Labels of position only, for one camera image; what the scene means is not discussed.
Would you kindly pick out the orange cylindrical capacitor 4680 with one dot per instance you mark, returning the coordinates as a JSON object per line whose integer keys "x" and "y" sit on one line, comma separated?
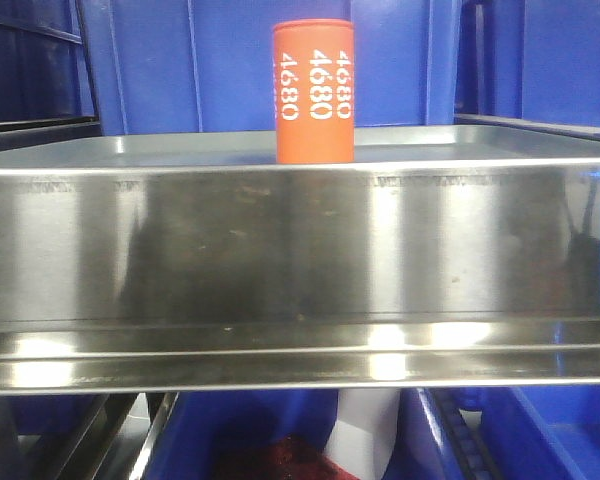
{"x": 314, "y": 88}

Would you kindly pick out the silver metal tray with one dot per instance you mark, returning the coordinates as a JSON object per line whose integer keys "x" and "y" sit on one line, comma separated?
{"x": 385, "y": 148}

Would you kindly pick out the stainless steel shelf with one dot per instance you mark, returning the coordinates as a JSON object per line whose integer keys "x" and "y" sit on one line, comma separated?
{"x": 197, "y": 277}

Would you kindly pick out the blue plastic bin behind shelf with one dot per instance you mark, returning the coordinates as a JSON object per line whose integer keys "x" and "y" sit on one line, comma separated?
{"x": 207, "y": 66}

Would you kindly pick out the blue bin below shelf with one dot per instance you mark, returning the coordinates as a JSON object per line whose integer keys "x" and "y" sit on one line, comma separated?
{"x": 538, "y": 432}

